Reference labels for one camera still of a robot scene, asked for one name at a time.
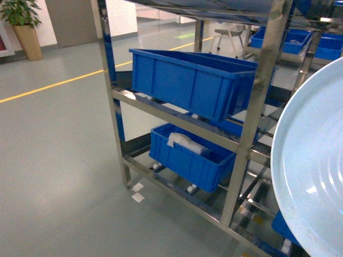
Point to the blue bin lower layer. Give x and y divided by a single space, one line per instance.
205 170

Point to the light blue round tray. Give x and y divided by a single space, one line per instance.
306 162

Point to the white chair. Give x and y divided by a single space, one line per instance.
230 33

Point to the blue bins rear shelf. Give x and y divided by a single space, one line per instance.
329 47

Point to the potted green plant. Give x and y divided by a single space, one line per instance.
23 17

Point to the stainless steel shelf rack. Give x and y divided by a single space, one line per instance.
235 133

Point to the white wrapped package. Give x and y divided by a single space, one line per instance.
186 142

